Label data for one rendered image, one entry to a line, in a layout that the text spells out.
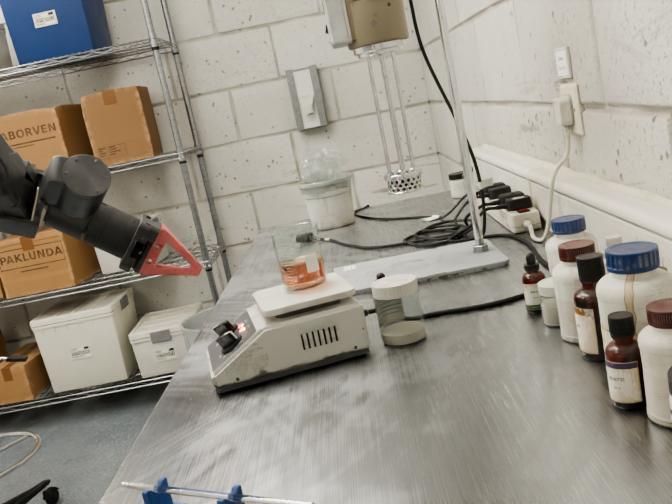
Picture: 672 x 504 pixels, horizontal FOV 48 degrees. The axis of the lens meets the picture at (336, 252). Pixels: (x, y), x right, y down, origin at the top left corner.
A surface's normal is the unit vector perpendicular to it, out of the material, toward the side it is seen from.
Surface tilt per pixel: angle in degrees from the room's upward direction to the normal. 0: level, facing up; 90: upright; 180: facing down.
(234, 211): 90
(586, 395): 0
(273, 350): 90
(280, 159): 90
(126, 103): 89
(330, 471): 0
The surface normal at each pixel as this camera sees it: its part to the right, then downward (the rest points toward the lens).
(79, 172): 0.46, -0.40
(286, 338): 0.22, 0.15
